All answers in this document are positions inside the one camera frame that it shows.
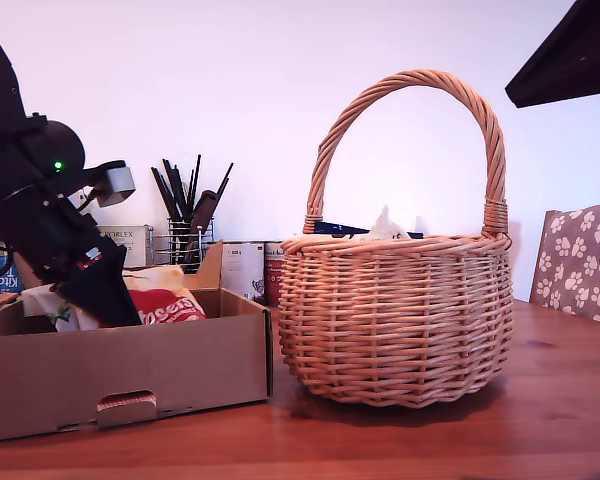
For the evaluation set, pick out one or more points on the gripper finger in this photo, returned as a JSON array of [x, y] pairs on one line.
[[575, 55]]

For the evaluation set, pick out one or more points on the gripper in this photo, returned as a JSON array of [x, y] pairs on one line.
[[45, 235]]

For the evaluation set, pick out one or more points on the cream red Maltesers bunnies bag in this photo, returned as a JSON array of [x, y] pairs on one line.
[[170, 305]]

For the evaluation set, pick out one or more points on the blue Terry's mini eggs bag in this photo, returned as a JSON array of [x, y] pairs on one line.
[[340, 228]]

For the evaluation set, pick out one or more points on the grey Porlex box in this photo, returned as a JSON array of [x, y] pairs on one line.
[[132, 245]]

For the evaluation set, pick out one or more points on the brown cardboard box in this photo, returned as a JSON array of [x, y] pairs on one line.
[[130, 370]]

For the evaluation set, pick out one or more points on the kitchen towel pack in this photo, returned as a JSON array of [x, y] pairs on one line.
[[0, 282]]

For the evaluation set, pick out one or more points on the black chopstick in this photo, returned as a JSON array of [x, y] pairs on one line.
[[172, 187], [196, 175], [225, 180], [162, 192]]

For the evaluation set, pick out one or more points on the white labelled tin can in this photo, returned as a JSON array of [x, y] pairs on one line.
[[242, 272]]

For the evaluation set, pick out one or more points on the red labelled tin can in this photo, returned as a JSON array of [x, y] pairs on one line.
[[274, 275]]

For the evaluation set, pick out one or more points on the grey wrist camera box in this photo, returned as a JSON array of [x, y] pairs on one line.
[[115, 185]]

